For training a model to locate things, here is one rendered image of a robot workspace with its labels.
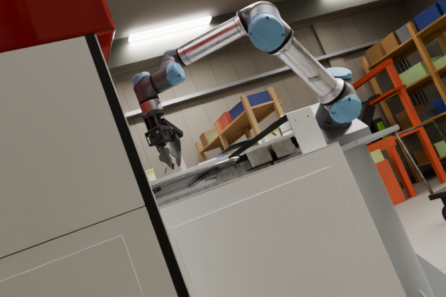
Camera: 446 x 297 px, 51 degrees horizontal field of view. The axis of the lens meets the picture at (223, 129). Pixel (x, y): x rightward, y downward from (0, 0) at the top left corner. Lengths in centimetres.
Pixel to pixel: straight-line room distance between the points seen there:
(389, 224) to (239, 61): 681
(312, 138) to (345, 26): 834
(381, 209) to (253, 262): 80
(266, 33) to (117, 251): 89
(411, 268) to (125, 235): 127
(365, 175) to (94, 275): 123
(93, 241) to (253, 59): 776
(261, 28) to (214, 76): 670
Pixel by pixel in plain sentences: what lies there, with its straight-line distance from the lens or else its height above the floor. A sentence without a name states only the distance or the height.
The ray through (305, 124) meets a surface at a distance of 149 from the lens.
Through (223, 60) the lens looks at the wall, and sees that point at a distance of 843.
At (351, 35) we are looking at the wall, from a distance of 976.
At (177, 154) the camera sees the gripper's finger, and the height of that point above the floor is 100.
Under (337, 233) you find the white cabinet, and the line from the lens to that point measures 139.
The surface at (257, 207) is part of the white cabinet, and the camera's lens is 129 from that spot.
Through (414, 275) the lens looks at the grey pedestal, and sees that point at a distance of 199.
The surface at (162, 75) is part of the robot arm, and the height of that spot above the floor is 128.
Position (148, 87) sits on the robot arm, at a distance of 171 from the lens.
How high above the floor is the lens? 74
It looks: 10 degrees up
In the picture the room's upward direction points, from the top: 22 degrees counter-clockwise
